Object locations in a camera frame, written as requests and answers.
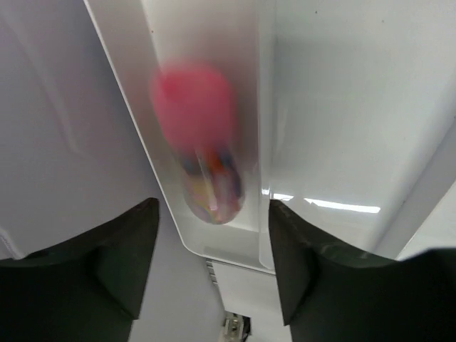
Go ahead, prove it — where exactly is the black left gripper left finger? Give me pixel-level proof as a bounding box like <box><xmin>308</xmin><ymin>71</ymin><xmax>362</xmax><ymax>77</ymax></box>
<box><xmin>1</xmin><ymin>198</ymin><xmax>160</xmax><ymax>341</ymax></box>

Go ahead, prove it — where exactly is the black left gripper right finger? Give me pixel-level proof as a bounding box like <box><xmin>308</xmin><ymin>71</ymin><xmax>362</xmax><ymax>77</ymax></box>
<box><xmin>269</xmin><ymin>199</ymin><xmax>455</xmax><ymax>341</ymax></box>

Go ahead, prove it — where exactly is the pink cap clear tube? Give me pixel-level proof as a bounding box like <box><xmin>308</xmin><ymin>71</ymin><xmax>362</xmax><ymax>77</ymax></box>
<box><xmin>150</xmin><ymin>63</ymin><xmax>244</xmax><ymax>224</ymax></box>

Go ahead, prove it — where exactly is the white divided plastic tray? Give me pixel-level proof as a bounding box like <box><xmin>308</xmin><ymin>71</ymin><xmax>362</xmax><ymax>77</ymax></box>
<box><xmin>86</xmin><ymin>1</ymin><xmax>455</xmax><ymax>270</ymax></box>

